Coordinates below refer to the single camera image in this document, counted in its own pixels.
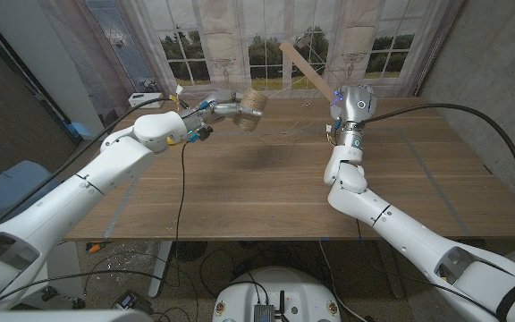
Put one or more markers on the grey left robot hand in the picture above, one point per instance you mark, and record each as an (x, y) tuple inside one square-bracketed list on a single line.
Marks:
[(222, 107)]

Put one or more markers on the white power strip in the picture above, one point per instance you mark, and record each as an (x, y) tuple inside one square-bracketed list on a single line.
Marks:
[(143, 99)]

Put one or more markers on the jute twine spool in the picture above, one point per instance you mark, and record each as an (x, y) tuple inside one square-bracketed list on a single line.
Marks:
[(250, 109)]

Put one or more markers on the blue chair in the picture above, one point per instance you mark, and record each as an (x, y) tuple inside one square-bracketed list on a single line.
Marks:
[(7, 188)]

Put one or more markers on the black box device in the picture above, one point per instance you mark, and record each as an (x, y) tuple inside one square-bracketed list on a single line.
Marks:
[(131, 302)]

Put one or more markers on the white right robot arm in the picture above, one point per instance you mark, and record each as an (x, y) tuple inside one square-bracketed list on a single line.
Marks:
[(418, 241)]

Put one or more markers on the printed window backdrop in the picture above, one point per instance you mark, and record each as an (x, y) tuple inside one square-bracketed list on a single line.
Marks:
[(222, 44)]

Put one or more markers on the white table leg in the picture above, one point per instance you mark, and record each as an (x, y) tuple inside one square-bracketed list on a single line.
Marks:
[(161, 268)]

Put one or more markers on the wooden stick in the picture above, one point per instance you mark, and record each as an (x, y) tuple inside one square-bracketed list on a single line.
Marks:
[(306, 69)]

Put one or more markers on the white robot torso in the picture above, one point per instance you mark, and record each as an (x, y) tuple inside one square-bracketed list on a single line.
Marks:
[(275, 290)]

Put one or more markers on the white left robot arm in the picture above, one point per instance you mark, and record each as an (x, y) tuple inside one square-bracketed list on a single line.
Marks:
[(61, 210)]

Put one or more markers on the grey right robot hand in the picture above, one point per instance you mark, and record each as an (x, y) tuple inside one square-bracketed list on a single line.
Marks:
[(356, 105)]

